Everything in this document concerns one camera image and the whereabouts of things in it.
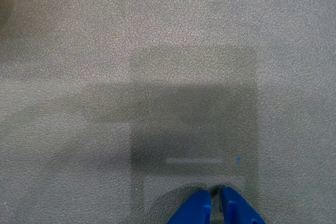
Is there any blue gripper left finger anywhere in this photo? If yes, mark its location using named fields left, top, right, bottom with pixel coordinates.
left=167, top=189, right=213, bottom=224

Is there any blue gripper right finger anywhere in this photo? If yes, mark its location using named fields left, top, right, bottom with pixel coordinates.
left=219, top=186, right=267, bottom=224

